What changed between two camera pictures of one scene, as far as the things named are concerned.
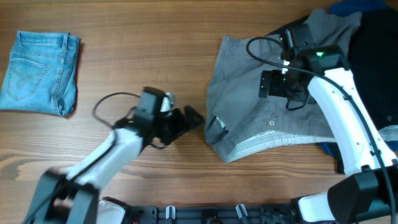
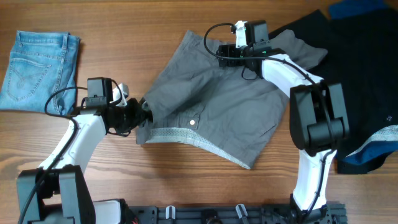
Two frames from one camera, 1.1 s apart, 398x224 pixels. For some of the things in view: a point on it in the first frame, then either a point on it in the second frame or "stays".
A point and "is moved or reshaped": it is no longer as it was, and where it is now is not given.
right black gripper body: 265,83 -> 222,55
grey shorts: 239,122 is moved or reshaped
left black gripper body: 177,121 -> 137,111
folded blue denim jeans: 41,74 stays
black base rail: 214,214 stays
